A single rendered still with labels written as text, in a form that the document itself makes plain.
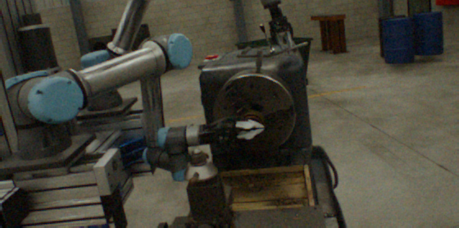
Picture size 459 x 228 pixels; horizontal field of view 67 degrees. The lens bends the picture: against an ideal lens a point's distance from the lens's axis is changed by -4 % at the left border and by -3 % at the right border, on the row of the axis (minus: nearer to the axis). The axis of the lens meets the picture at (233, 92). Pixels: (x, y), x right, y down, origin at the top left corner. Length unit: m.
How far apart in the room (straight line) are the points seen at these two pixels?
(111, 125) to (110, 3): 10.11
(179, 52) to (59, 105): 0.41
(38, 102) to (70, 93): 0.08
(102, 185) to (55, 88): 0.31
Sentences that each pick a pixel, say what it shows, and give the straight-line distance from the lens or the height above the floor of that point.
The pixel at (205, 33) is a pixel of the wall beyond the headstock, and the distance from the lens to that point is 11.35.
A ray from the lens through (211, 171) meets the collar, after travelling 0.82.
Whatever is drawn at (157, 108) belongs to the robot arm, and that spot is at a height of 1.17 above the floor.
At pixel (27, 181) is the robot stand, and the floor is 1.10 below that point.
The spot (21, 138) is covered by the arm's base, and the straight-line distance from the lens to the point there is 1.14.
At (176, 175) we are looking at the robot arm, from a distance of 1.28.
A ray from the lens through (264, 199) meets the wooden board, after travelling 1.18.
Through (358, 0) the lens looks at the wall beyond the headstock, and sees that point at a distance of 12.66.
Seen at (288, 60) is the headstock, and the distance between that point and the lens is 1.49.
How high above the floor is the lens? 1.47
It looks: 13 degrees down
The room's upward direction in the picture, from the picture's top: 8 degrees counter-clockwise
